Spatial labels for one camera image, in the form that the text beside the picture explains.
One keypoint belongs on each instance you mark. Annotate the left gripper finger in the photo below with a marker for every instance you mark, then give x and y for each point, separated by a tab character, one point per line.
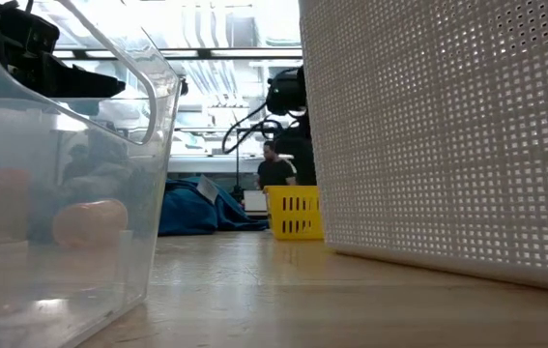
80	87

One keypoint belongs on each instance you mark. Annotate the orange pill bottle white cap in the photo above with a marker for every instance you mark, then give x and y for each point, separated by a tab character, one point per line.
5	203

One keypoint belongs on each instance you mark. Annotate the clear plastic storage bin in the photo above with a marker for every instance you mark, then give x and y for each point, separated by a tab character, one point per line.
109	290

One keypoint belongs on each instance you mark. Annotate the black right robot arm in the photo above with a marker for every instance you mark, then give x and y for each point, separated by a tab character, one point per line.
285	92

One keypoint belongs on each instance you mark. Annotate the small yellow plastic basket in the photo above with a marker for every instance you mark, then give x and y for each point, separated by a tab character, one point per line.
295	212

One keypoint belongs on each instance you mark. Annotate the large white perforated basket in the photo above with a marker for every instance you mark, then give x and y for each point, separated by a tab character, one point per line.
447	169

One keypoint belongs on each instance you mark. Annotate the person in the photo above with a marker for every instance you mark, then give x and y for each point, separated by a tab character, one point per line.
276	171

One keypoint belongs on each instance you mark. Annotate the white box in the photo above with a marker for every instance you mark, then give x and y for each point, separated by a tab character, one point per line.
255	200

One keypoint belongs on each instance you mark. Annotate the blue scrub garment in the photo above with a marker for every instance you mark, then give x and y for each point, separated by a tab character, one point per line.
186	212

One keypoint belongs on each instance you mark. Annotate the beige round object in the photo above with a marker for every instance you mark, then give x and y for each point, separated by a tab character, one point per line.
90	224

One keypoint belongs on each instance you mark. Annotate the black metal frame stand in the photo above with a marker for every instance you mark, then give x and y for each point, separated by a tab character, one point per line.
237	169

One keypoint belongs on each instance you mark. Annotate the black dome camera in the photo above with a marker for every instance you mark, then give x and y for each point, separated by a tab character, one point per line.
184	86

